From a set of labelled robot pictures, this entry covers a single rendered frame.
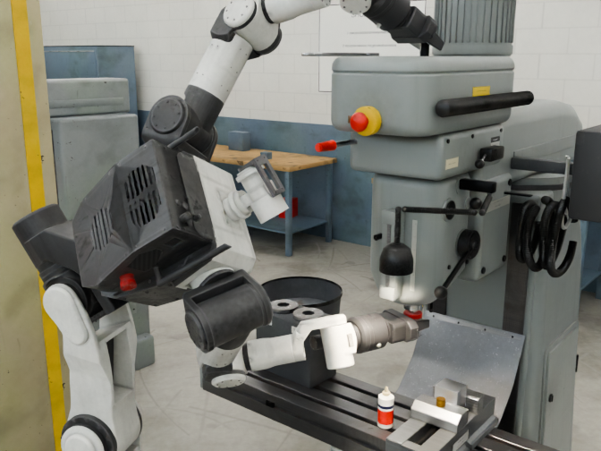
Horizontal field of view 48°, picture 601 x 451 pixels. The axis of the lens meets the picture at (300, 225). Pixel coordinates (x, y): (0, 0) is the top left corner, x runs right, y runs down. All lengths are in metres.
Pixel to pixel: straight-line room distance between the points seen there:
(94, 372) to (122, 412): 0.14
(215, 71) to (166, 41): 7.15
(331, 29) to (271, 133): 1.34
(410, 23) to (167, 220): 0.67
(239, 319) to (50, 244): 0.49
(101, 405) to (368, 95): 0.92
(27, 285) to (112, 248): 1.65
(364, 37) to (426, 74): 5.36
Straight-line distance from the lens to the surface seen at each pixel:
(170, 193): 1.27
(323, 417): 1.87
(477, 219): 1.70
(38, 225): 1.60
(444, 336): 2.11
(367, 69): 1.43
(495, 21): 1.76
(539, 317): 2.04
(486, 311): 2.06
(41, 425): 3.22
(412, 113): 1.38
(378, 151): 1.53
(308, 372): 1.97
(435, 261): 1.58
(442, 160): 1.47
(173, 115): 1.45
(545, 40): 5.95
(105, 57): 8.70
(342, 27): 6.88
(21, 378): 3.08
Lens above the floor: 1.89
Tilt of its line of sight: 14 degrees down
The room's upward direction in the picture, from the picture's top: straight up
